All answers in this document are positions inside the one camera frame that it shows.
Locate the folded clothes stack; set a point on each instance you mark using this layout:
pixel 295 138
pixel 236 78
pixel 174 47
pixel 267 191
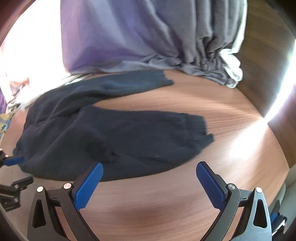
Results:
pixel 278 221

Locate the purple grey curtain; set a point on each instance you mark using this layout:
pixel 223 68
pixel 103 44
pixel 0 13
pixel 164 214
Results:
pixel 121 36

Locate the pink sheer curtain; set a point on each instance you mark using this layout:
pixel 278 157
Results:
pixel 31 54

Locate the white cloth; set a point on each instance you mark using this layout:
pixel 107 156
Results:
pixel 231 65

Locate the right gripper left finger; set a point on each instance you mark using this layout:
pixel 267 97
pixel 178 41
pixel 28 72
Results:
pixel 44 223

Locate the black pants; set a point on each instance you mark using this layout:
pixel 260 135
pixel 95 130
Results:
pixel 64 132

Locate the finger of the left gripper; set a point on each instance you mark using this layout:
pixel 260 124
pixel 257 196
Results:
pixel 17 186
pixel 6 160

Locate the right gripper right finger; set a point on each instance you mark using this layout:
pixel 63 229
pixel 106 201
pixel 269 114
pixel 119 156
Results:
pixel 254 223

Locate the yellow plaid scarf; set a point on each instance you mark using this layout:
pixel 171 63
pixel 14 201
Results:
pixel 5 119

